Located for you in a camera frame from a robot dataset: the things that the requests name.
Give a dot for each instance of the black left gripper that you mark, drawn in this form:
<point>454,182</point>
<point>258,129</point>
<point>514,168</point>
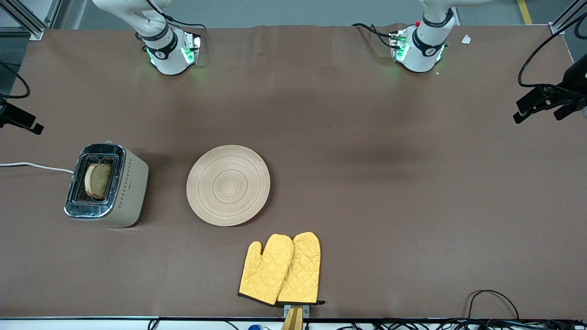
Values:
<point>576,81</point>

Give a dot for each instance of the brown bread slice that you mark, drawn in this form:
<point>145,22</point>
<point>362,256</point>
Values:
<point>98,181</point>

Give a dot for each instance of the round wooden plate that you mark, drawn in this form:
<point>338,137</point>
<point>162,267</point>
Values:
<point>228,185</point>

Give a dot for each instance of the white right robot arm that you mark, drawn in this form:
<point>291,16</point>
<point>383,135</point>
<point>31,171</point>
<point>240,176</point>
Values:
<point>160,46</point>

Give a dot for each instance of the beige and chrome toaster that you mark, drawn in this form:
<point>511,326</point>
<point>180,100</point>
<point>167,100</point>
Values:
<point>130,192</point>

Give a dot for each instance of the small white paper scrap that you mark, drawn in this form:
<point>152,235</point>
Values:
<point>466,39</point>

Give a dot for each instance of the brown table cover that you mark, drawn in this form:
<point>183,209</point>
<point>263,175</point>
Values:
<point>321,114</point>

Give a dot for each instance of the yellow oven mitt showing thumb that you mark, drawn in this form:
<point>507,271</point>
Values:
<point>266,270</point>

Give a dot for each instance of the yellow quilted oven mitt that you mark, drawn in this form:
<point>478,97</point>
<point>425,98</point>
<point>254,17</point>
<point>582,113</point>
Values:
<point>302,270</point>

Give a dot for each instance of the aluminium frame profile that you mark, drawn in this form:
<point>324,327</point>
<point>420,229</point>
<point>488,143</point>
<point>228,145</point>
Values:
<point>27,23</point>
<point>562,23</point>

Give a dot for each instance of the small metal bracket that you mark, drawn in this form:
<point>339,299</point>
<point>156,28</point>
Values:
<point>306,311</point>

